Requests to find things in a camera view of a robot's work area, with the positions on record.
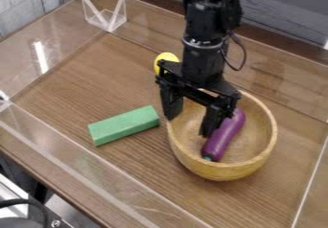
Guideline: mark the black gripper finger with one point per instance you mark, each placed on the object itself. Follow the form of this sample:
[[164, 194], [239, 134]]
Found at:
[[172, 101], [214, 119]]

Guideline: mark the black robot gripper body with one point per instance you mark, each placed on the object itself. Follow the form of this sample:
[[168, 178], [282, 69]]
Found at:
[[198, 75]]

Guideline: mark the purple toy eggplant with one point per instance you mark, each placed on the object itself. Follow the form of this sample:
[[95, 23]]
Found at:
[[223, 135]]

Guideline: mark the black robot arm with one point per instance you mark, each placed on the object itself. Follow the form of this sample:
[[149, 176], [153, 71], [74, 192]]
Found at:
[[211, 20]]

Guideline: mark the brown wooden bowl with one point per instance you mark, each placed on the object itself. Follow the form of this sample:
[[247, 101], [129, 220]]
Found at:
[[248, 150]]

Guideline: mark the yellow toy lemon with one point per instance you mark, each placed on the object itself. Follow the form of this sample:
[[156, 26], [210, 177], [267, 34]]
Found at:
[[164, 56]]

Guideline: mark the green rectangular block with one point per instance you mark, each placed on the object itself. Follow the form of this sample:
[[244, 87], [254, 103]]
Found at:
[[124, 125]]

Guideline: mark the clear acrylic tray wall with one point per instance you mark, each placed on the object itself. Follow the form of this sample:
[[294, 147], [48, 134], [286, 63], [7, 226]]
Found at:
[[69, 74]]

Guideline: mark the black metal bracket with bolt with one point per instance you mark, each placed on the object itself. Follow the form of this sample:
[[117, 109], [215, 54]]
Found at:
[[45, 217]]

